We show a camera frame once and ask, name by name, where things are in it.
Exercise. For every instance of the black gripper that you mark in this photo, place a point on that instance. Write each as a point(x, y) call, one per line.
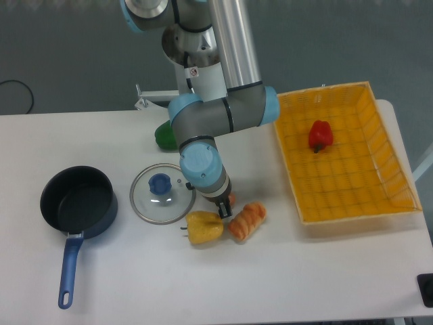
point(219, 197)

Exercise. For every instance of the brown egg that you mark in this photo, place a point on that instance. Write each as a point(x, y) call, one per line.
point(232, 199)

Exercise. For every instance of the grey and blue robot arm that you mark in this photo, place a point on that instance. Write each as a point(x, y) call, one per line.
point(248, 103)

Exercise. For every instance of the orange bread roll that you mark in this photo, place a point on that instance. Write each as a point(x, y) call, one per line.
point(246, 222)

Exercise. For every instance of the yellow bell pepper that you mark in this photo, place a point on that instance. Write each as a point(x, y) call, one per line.
point(203, 227)

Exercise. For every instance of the glass lid with blue knob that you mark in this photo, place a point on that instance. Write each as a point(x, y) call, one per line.
point(159, 194)

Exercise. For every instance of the green bell pepper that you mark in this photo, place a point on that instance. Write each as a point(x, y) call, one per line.
point(165, 138)

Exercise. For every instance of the red bell pepper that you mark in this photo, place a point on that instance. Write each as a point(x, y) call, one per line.
point(320, 136)

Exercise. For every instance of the yellow mesh basket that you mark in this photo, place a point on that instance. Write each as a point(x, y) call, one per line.
point(360, 175)

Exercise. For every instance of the black device at table edge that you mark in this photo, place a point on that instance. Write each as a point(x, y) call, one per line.
point(425, 283)

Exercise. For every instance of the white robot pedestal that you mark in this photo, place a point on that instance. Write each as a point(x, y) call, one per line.
point(197, 67)

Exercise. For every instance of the black pan with blue handle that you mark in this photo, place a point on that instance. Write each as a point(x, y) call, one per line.
point(79, 202)

